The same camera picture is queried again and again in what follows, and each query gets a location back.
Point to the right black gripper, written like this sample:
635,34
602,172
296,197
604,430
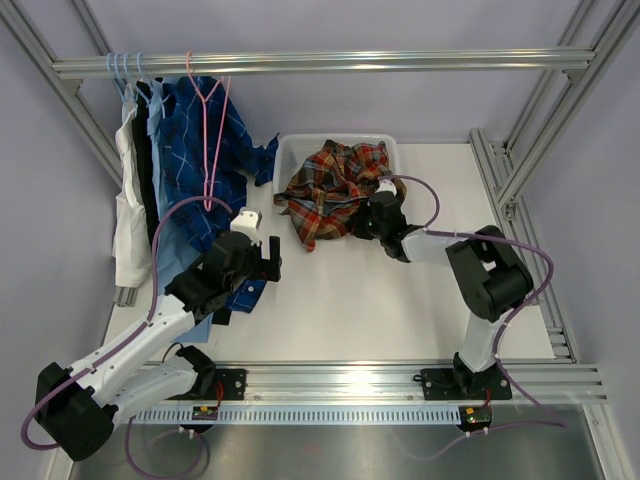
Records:
365,208

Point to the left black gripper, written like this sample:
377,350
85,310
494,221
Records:
266,269

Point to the red brown plaid shirt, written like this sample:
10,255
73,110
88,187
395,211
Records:
324,195

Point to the pink wire hanger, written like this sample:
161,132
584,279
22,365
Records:
210,167

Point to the blue plaid shirt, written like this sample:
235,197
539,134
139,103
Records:
239,157

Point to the light blue hanger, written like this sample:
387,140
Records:
149,92
131,80
115,69

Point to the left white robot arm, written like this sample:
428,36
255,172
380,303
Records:
80,406

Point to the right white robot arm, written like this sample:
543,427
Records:
492,280

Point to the light blue shirt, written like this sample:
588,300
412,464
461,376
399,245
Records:
160,225

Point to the white shirt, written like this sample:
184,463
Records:
131,249

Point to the black shirt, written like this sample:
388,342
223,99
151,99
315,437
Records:
144,163

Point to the white plastic basket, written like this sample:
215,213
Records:
293,149

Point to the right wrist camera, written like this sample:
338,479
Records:
387,185

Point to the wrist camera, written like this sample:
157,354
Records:
387,185
247,222

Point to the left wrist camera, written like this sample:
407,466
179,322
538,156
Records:
247,222

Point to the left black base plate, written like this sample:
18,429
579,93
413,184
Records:
229,382

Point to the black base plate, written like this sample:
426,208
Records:
229,382
450,384

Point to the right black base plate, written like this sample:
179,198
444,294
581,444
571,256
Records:
450,384

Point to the white slotted cable duct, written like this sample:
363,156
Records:
299,415

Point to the aluminium hanging rail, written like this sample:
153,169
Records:
366,61

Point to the aluminium front rail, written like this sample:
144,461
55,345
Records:
379,384

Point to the left aluminium frame post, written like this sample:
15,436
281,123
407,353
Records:
34,45

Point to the aluminium frame post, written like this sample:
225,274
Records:
567,179
34,45

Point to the right aluminium frame post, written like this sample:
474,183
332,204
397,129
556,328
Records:
567,179

